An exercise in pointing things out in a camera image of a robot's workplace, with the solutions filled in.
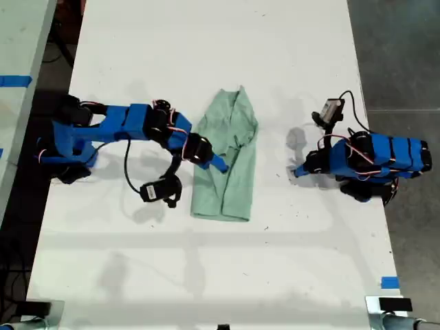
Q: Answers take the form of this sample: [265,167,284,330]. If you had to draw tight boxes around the pale green T-shirt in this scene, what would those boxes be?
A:
[189,85,260,223]

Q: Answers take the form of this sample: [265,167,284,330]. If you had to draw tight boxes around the small black box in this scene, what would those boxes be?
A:
[15,300,52,318]
[378,297,413,312]

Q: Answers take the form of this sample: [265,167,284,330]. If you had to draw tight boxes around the grey metal pipe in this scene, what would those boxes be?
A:
[382,311,440,330]

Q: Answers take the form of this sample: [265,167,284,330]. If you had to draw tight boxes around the long blue tape strip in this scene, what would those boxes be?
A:
[0,75,33,88]

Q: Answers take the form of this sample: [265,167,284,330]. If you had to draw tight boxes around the pale side table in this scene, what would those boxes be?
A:
[0,0,58,221]

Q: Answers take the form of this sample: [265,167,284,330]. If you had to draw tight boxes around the black camera stalk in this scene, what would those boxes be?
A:
[160,152,182,184]
[311,110,337,139]

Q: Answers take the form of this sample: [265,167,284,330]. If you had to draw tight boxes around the black labelled camera box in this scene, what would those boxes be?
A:
[140,175,184,209]

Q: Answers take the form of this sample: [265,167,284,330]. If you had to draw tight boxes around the grey black camera box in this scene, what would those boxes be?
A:
[321,97,347,122]

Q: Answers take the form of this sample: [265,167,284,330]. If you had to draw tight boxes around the black camera cable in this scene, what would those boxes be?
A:
[339,89,373,134]
[123,138,144,194]

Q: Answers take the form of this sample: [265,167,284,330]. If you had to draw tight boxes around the metal table bracket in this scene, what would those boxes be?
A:
[25,299,65,330]
[364,295,410,330]

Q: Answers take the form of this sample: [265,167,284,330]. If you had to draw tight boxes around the black floor cable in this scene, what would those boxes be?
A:
[43,32,76,69]

